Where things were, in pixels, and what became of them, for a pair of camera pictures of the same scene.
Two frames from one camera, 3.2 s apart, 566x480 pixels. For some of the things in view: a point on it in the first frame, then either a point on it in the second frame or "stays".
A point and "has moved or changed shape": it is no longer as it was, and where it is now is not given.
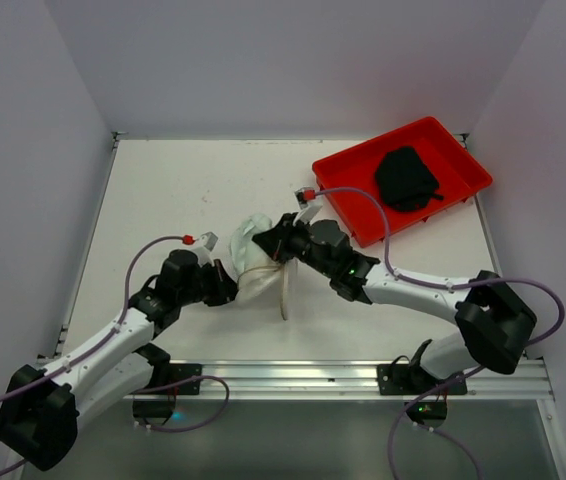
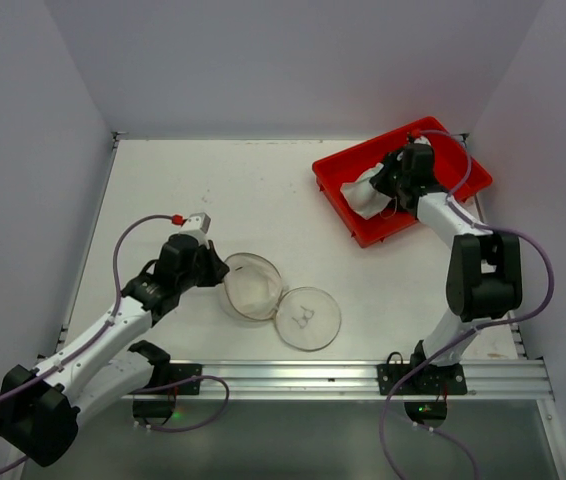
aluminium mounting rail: x=526 y=382 stays
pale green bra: x=255 y=224 → x=364 y=197
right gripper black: x=277 y=240 → x=386 y=176
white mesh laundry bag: x=257 y=281 has moved or changed shape
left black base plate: x=179 y=372 stays
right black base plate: x=409 y=379 stays
